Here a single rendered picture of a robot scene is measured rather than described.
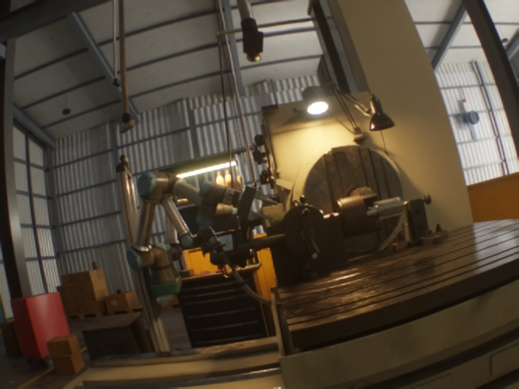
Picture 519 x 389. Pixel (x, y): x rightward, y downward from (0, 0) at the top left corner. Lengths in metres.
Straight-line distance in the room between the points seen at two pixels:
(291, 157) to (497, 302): 1.63
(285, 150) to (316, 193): 0.30
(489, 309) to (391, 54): 1.99
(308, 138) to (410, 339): 1.65
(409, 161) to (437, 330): 1.66
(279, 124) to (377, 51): 0.82
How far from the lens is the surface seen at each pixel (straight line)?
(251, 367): 1.64
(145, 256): 2.21
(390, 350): 0.90
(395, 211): 2.01
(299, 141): 2.34
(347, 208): 1.91
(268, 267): 5.08
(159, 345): 2.52
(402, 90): 2.58
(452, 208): 2.55
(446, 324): 0.94
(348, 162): 2.24
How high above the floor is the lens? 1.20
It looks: 4 degrees up
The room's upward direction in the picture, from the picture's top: 12 degrees counter-clockwise
